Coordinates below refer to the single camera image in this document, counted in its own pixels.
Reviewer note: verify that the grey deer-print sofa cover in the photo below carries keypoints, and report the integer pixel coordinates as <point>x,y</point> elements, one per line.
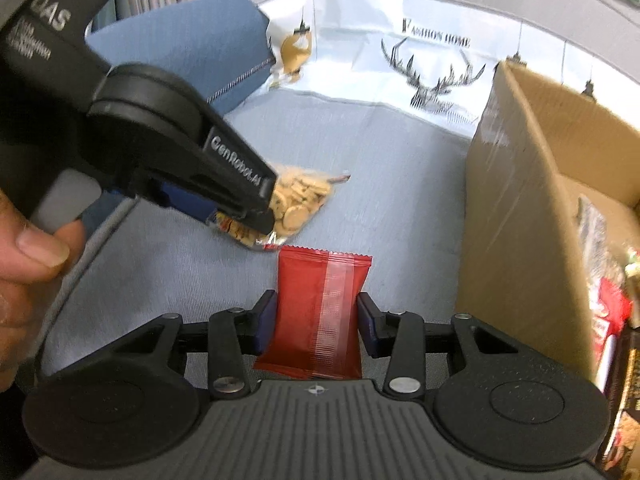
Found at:
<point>393,91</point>

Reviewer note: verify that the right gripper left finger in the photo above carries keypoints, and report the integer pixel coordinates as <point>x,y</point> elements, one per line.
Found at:
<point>233,334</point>

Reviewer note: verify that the silver foil snack packet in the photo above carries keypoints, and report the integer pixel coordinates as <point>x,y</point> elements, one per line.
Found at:
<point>599,262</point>

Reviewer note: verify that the blue sofa armrest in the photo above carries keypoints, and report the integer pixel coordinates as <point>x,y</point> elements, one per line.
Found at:
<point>217,47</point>

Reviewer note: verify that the clear bag of crackers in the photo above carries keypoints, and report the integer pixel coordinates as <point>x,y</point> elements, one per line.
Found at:
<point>298,195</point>

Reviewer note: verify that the black gold snack packet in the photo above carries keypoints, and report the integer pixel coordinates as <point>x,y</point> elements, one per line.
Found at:
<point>616,455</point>

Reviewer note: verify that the red spicy snack packet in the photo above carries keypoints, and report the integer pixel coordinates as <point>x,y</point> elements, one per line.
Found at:
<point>610,309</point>

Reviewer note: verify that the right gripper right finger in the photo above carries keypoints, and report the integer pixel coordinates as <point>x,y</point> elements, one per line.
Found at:
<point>400,338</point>

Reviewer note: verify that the plain red snack packet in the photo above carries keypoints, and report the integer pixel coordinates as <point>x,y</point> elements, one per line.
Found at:
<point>316,331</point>

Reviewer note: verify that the person's left hand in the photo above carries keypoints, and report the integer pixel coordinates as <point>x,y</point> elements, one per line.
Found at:
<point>32,266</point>

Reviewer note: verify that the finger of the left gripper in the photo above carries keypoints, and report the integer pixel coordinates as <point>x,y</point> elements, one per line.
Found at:
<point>202,203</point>
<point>235,164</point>

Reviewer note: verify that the small red yellow candy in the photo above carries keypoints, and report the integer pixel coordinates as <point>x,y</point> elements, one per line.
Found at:
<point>632,264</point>

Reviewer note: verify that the brown cardboard box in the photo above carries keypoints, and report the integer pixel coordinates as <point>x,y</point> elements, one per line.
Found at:
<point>539,148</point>

